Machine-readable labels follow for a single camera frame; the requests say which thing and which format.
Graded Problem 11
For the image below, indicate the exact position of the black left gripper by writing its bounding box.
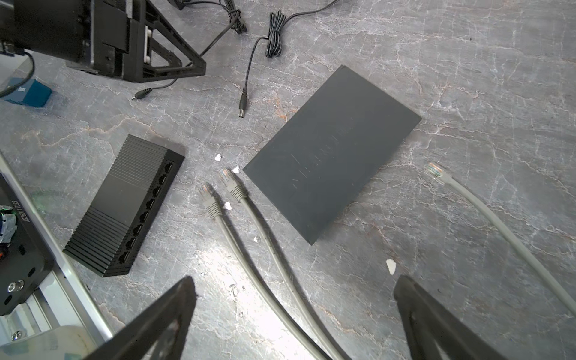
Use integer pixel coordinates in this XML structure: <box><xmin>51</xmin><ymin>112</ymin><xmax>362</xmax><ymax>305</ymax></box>
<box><xmin>13</xmin><ymin>1</ymin><xmax>206</xmax><ymax>83</ymax></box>

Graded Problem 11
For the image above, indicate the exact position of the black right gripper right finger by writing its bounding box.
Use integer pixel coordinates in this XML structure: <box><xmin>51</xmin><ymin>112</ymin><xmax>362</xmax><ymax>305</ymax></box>
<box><xmin>393</xmin><ymin>275</ymin><xmax>504</xmax><ymax>359</ymax></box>

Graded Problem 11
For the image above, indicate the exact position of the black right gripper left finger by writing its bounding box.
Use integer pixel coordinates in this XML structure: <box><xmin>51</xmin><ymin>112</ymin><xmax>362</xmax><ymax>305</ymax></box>
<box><xmin>86</xmin><ymin>276</ymin><xmax>197</xmax><ymax>359</ymax></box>

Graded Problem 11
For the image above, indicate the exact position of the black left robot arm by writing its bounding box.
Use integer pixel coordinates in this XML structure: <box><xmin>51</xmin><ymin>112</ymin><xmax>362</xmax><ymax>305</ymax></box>
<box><xmin>1</xmin><ymin>1</ymin><xmax>206</xmax><ymax>83</ymax></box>

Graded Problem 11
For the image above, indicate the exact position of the clear tape roll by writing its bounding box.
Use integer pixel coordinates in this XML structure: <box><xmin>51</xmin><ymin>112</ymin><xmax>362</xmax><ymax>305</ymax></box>
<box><xmin>1</xmin><ymin>325</ymin><xmax>97</xmax><ymax>360</ymax></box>

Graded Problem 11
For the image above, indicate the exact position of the small blue box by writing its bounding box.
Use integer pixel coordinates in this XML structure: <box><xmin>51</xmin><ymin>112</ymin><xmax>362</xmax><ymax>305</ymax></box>
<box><xmin>2</xmin><ymin>79</ymin><xmax>53</xmax><ymax>108</ymax></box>

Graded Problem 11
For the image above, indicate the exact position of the coiled grey ethernet cable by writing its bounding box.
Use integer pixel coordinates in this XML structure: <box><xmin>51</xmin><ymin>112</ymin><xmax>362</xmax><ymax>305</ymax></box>
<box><xmin>424</xmin><ymin>161</ymin><xmax>576</xmax><ymax>316</ymax></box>

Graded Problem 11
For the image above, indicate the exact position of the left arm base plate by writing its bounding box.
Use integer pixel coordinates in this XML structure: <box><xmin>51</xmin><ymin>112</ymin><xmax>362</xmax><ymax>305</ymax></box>
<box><xmin>1</xmin><ymin>177</ymin><xmax>55</xmax><ymax>316</ymax></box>

